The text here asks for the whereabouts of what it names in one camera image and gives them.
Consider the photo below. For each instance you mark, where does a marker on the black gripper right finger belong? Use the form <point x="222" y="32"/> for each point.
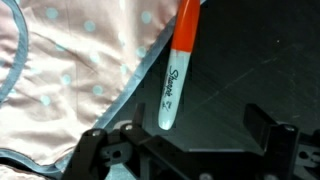
<point x="283" y="144"/>

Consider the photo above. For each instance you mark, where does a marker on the pink polka dot cloth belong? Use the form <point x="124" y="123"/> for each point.
<point x="67" y="66"/>

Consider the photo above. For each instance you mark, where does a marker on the red capped Sharpie marker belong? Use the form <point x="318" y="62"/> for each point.
<point x="181" y="49"/>

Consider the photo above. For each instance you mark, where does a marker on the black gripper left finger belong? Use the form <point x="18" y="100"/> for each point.
<point x="145" y="156"/>

